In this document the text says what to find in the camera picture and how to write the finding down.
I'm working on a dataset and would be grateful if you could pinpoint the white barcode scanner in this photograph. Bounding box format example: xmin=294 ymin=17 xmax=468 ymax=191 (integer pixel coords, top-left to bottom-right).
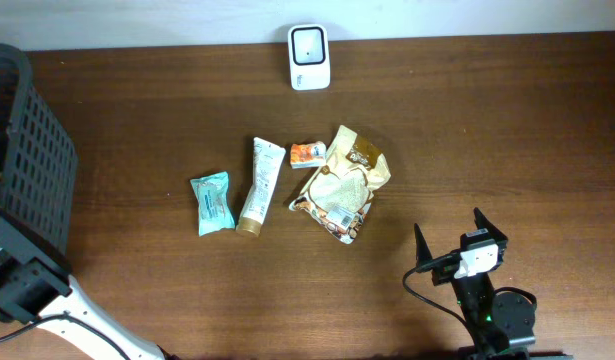
xmin=287 ymin=24 xmax=331 ymax=91

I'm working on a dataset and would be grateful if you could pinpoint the teal wipes packet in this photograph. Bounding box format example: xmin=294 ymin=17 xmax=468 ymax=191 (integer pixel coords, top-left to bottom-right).
xmin=190 ymin=171 xmax=235 ymax=236

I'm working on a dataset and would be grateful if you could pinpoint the beige brown snack bag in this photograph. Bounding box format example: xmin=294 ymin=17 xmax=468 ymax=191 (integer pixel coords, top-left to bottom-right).
xmin=289 ymin=125 xmax=391 ymax=244

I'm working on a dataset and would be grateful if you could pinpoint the white cream tube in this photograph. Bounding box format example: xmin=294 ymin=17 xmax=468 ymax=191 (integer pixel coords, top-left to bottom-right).
xmin=236 ymin=137 xmax=286 ymax=237

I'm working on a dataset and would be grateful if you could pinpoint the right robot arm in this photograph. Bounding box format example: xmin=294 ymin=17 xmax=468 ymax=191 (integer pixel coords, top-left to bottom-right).
xmin=402 ymin=209 xmax=537 ymax=359

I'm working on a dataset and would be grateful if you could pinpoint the grey plastic mesh basket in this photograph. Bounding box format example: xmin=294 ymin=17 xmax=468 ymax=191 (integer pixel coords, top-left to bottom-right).
xmin=0 ymin=44 xmax=78 ymax=253

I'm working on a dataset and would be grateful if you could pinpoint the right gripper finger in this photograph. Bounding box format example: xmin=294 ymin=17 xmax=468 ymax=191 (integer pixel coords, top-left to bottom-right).
xmin=473 ymin=208 xmax=507 ymax=243
xmin=414 ymin=223 xmax=433 ymax=268

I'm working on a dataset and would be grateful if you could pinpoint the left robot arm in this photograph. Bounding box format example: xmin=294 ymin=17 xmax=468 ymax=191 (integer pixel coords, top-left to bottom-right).
xmin=0 ymin=198 xmax=174 ymax=360

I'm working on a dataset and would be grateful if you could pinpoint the right black cable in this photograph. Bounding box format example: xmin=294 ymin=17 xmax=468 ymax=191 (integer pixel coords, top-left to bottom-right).
xmin=401 ymin=252 xmax=488 ymax=351

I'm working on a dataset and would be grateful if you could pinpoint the small orange white box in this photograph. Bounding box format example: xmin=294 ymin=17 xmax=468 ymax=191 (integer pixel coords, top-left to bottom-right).
xmin=290 ymin=141 xmax=327 ymax=169

